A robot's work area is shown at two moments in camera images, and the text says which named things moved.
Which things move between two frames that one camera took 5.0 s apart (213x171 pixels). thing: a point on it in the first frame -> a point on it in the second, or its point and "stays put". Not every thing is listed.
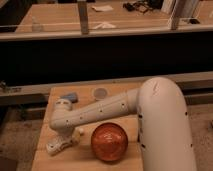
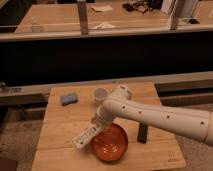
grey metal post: [82, 5] stays put
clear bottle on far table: [36, 26] stays put
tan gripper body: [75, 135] -> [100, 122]
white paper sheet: [103, 8] stays put
